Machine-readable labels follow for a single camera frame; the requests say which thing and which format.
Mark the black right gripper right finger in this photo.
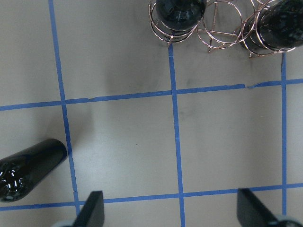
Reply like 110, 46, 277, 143
237, 188, 284, 227

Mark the copper wire bottle basket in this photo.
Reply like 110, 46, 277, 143
148, 0, 297, 58

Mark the dark wine bottle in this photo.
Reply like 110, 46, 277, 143
244, 0, 303, 52
0, 139, 68, 203
156, 0, 207, 31

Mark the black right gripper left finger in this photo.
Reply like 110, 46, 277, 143
72, 191, 105, 227

